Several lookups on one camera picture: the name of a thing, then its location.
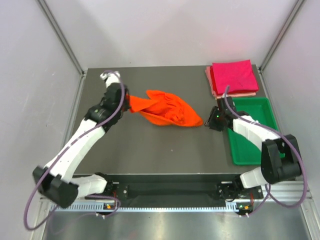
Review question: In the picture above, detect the magenta folded t shirt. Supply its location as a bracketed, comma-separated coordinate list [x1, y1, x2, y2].
[212, 59, 259, 95]

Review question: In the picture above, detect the red folded t shirt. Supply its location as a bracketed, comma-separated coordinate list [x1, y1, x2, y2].
[209, 66, 218, 96]

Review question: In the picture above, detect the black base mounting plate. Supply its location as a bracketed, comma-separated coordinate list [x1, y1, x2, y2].
[90, 173, 263, 208]

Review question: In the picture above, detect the pink folded t shirt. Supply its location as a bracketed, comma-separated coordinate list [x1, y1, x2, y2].
[204, 66, 256, 100]

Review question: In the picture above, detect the green plastic tray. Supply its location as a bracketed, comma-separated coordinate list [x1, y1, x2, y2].
[227, 97, 280, 166]

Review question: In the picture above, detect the orange t shirt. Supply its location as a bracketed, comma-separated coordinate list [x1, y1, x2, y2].
[129, 90, 204, 127]

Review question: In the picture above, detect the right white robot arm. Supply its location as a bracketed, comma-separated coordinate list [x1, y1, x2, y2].
[205, 96, 302, 198]

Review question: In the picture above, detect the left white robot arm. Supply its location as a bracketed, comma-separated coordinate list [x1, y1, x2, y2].
[32, 82, 129, 209]

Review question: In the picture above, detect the grey slotted cable duct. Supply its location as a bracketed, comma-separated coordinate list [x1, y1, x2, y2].
[49, 201, 251, 213]

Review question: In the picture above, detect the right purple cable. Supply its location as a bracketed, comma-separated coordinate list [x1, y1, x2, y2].
[223, 85, 309, 208]

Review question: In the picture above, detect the left aluminium frame post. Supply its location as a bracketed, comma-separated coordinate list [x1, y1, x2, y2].
[37, 0, 87, 76]

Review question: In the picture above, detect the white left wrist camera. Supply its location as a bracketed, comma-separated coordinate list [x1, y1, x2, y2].
[99, 71, 121, 89]

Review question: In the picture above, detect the right aluminium frame post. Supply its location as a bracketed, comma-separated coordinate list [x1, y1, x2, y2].
[258, 0, 307, 72]

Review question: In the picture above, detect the aluminium frame post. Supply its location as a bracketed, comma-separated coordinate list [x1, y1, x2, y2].
[258, 0, 307, 72]
[37, 0, 87, 76]

